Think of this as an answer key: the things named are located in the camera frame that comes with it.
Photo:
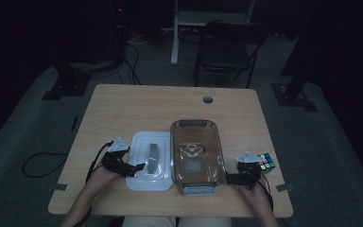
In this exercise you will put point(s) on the person's left hand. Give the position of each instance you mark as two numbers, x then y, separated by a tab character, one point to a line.
102	179

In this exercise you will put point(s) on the black stand with square base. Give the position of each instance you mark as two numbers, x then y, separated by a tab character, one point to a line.
291	96
67	85

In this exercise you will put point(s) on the multicoloured puzzle cube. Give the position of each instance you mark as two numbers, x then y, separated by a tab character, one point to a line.
267	163

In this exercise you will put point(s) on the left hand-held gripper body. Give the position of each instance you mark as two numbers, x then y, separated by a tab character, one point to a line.
115	157

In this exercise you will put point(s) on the black folding chair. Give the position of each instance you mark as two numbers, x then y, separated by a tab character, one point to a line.
225	50

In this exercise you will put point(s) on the grey tape strip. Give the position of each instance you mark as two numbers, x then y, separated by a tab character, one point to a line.
60	187
285	187

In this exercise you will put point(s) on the white metal desk frame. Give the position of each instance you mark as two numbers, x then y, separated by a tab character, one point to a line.
175	38

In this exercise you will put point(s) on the person's right leg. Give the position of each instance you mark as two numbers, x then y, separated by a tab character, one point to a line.
204	222

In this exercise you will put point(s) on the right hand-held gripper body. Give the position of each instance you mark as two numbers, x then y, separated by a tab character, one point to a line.
250	170

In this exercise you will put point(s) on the translucent grey storage container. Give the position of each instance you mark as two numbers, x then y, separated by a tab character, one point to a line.
198	157

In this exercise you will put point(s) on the grey round stand base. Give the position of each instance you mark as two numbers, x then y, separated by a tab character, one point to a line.
91	65

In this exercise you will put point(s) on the person's right hand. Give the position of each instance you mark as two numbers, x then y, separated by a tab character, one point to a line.
259	197

